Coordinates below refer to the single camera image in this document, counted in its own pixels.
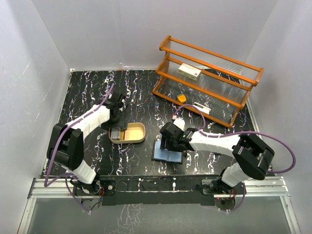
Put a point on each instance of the small orange yellow block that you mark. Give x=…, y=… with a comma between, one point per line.
x=182, y=98

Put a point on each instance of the white red small box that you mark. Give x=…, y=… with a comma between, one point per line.
x=189, y=71

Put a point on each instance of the black blue card holder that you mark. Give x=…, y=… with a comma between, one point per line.
x=165, y=155

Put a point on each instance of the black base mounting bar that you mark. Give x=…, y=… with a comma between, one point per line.
x=155, y=189

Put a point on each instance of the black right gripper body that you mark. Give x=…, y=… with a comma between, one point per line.
x=171, y=145

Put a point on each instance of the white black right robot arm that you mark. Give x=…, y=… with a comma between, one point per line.
x=253, y=156

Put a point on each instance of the white black small device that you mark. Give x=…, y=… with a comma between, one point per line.
x=201, y=108

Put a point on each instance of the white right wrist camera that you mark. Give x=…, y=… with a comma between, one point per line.
x=179, y=122

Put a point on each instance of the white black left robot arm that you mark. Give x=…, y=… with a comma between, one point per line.
x=66, y=145

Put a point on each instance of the orange wooden shelf rack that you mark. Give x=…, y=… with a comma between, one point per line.
x=224, y=84

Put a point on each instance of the beige oval plastic tray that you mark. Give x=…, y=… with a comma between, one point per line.
x=135, y=133

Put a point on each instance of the stack of credit cards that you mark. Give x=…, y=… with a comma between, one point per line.
x=117, y=134

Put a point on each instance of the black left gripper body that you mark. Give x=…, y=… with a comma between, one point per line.
x=111, y=124

